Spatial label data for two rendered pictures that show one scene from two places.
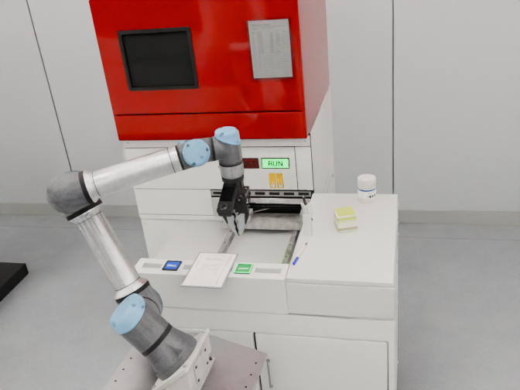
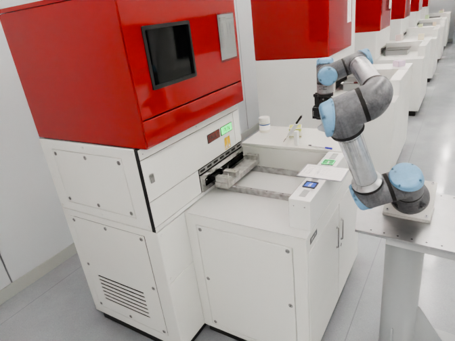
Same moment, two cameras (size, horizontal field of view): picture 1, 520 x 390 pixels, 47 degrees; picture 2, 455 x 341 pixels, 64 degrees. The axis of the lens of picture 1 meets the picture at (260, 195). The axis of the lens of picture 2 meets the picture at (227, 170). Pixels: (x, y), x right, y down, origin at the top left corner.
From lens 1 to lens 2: 2.46 m
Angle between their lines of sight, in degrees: 64
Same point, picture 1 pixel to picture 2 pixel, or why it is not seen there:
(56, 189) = (388, 89)
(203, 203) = (195, 185)
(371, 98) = not seen: hidden behind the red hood
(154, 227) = (167, 234)
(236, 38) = (212, 29)
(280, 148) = (227, 116)
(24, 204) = not seen: outside the picture
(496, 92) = not seen: hidden behind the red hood
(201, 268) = (320, 174)
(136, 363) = (390, 230)
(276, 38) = (229, 28)
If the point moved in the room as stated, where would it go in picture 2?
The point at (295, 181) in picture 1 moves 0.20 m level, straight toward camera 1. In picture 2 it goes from (234, 138) to (268, 138)
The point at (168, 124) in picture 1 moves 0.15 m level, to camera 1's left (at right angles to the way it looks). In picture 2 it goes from (181, 116) to (167, 126)
